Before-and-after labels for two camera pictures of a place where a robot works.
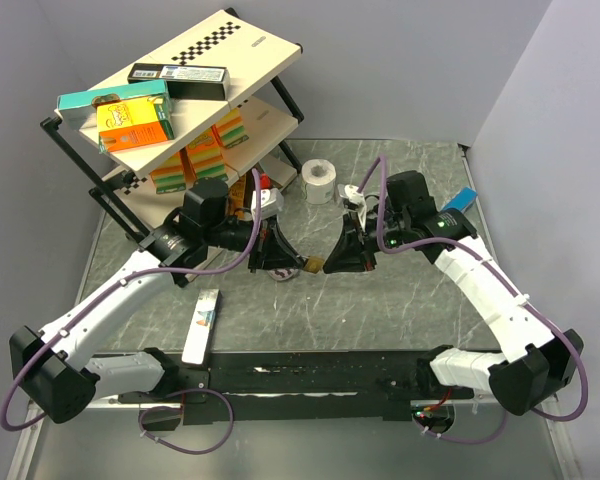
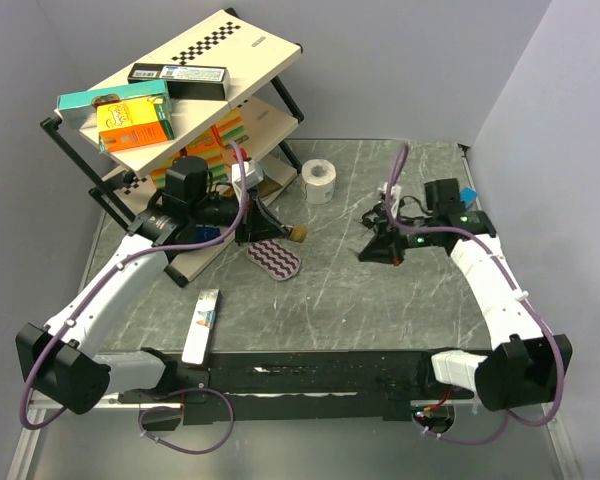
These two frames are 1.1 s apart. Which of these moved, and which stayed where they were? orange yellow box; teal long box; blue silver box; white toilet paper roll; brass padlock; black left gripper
Moved: brass padlock; black left gripper
Stayed: teal long box; white toilet paper roll; orange yellow box; blue silver box
